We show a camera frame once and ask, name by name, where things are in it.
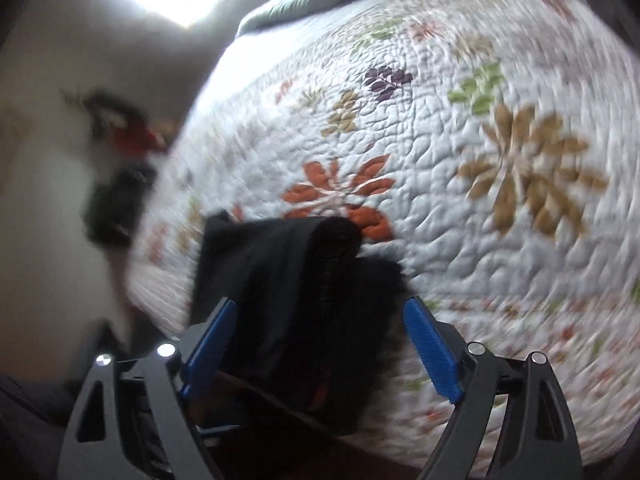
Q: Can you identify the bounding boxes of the wooden coat rack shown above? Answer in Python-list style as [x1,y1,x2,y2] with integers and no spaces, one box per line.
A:
[61,88,167,248]

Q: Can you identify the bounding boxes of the floral quilted bedspread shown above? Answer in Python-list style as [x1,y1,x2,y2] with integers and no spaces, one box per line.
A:
[126,0,639,463]

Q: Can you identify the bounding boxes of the black pants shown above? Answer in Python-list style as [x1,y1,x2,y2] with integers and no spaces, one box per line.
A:
[190,211,404,436]

